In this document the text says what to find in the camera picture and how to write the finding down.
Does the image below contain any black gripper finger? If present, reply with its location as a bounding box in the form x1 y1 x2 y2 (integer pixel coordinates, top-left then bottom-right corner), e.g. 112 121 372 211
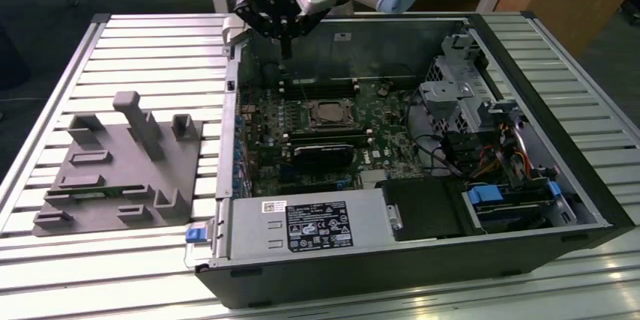
285 11 323 60
232 0 288 60

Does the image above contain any silver CPU plate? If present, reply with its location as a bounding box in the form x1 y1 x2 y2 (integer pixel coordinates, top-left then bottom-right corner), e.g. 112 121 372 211
317 103 352 120

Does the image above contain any metal socket cover frame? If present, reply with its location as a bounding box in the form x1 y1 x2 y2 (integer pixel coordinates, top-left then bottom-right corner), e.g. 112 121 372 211
308 99 363 129

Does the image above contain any black RAM slot bank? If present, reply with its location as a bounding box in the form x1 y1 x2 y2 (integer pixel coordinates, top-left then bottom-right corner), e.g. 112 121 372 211
277 77 363 99
288 128 375 145

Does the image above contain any black CPU socket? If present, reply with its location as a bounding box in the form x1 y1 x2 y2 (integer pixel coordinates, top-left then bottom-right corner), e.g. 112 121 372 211
305 98 364 130

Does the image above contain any grey metal drive cage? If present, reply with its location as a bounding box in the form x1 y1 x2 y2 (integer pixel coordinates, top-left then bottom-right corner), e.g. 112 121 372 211
417 33 504 137

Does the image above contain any black graphics card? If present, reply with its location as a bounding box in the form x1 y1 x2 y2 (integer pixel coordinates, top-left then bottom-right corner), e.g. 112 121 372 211
292 142 357 168

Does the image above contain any green motherboard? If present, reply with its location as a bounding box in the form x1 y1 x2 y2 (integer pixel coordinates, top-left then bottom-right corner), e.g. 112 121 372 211
237 79 427 199

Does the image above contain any small silver heat sink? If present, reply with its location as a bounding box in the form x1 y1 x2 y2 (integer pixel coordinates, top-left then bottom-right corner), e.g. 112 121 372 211
360 169 389 188

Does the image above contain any grey plastic parts rack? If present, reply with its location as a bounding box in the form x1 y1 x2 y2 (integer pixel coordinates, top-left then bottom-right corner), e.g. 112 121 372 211
29 91 205 238

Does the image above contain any grey power supply with label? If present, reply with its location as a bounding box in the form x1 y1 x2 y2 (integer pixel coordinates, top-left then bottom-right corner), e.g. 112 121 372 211
227 188 392 261

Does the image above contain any green RAM stick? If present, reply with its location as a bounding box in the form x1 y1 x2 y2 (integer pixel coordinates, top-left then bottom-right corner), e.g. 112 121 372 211
69 188 124 199

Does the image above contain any blue plug connector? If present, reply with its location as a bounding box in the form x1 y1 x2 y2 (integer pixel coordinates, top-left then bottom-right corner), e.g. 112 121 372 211
184 224 212 244

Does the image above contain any blue disk carrier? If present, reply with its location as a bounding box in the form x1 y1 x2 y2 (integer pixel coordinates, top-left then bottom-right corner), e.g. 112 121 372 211
467 184 504 207

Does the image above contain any black open PC case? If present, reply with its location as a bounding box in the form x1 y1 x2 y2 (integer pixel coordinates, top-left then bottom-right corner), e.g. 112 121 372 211
193 11 639 310

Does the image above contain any black looped cable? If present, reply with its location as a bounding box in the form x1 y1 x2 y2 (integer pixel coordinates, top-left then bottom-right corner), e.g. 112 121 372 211
413 133 472 179

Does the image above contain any orange yellow wire bundle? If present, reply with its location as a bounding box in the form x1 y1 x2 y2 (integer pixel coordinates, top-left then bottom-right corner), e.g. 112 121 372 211
477 146 531 179

